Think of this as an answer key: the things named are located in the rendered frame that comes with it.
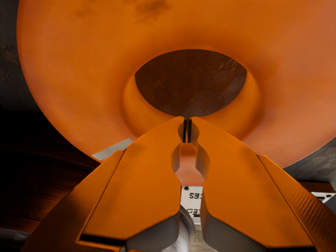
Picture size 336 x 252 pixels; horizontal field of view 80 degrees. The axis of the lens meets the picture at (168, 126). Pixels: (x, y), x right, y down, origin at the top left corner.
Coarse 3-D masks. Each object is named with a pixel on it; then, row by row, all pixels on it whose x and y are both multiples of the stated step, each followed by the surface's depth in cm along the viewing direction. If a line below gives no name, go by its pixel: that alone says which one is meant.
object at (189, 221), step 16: (0, 112) 27; (16, 112) 26; (32, 112) 26; (0, 128) 24; (16, 128) 24; (32, 128) 24; (48, 128) 25; (0, 144) 18; (16, 144) 19; (32, 144) 19; (48, 144) 23; (64, 144) 24; (48, 160) 19; (64, 160) 19; (80, 160) 20; (192, 224) 29; (192, 240) 34
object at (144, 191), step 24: (144, 144) 9; (168, 144) 9; (120, 168) 8; (144, 168) 8; (168, 168) 8; (120, 192) 7; (144, 192) 7; (168, 192) 7; (96, 216) 6; (120, 216) 6; (144, 216) 6; (168, 216) 6; (120, 240) 5; (144, 240) 6; (168, 240) 7
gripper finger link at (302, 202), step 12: (264, 156) 8; (276, 168) 8; (276, 180) 7; (288, 180) 7; (288, 192) 7; (300, 192) 7; (288, 204) 6; (300, 204) 6; (312, 204) 6; (324, 204) 6; (300, 216) 6; (312, 216) 6; (324, 216) 6; (312, 228) 6; (324, 228) 6; (312, 240) 5; (324, 240) 5
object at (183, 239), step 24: (0, 168) 18; (24, 168) 18; (48, 168) 19; (72, 168) 20; (0, 192) 16; (24, 192) 17; (48, 192) 18; (0, 216) 15; (24, 216) 16; (0, 240) 16; (24, 240) 16
